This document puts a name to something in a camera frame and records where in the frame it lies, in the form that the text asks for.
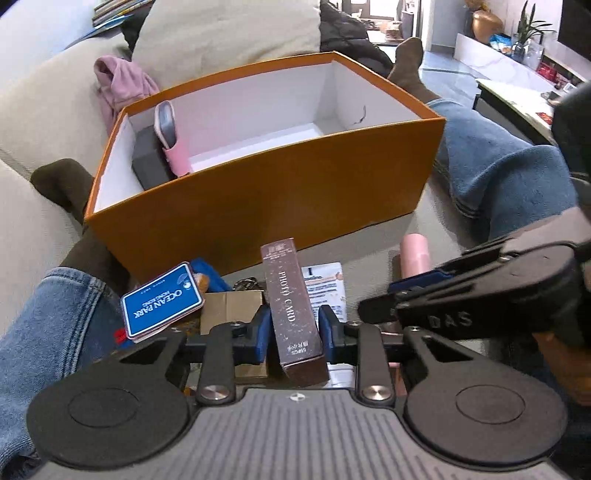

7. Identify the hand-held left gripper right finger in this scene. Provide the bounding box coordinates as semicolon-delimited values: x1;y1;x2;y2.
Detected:
318;305;479;407

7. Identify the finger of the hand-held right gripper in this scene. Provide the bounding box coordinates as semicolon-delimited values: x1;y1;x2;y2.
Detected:
358;281;462;325
388;237;513;296

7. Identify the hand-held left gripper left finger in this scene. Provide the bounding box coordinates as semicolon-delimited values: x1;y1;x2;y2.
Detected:
112;305;273;407

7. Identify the pink tube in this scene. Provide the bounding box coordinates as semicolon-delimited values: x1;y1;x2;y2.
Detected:
400;234;431;282

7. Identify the brown card box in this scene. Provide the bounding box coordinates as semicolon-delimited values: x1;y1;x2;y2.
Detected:
260;238;331;387

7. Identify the orange cardboard box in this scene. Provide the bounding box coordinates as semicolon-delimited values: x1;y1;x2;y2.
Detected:
84;51;447;284

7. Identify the person's right hand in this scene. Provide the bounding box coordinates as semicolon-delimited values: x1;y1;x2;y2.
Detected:
536;332;591;402

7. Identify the small brown cardboard box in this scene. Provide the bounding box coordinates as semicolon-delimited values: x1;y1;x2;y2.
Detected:
199;290;271;381

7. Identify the white printed card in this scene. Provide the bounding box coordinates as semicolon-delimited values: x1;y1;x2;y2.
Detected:
301;262;348;324

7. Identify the blue card tag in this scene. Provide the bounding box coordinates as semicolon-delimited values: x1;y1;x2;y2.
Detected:
120;261;205;344

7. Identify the person's right leg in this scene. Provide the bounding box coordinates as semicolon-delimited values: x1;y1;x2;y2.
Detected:
387;37;580;241

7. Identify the white coffee table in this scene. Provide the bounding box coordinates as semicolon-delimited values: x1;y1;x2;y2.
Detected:
475;78;568;144

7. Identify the pink case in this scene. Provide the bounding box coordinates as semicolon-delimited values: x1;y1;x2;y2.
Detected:
154;100;192;178

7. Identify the dark grey box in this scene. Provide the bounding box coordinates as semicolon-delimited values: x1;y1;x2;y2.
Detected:
131;126;176;191

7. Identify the white TV cabinet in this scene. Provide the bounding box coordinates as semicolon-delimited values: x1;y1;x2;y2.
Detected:
455;32;591;93

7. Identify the potted green plant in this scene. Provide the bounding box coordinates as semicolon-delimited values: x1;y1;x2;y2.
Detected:
512;0;555;63

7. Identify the black jacket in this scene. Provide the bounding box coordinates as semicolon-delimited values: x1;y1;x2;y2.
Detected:
318;2;398;79

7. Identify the copper vase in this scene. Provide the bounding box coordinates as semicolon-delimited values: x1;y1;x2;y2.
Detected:
471;9;504;44

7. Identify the black television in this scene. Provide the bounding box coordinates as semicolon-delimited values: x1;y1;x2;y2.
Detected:
558;0;591;47

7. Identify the pink cloth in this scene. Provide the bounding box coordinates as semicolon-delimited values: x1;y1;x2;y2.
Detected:
93;55;160;134

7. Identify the beige cushion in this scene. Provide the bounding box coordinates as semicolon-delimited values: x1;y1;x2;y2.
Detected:
131;0;321;88

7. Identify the blue folder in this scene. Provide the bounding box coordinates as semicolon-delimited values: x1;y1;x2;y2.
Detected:
65;23;108;47

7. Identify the stack of books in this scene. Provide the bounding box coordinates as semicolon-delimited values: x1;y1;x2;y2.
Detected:
92;0;153;26

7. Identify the blue plush keychain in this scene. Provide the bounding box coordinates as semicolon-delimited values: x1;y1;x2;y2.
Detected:
191;257;222;294

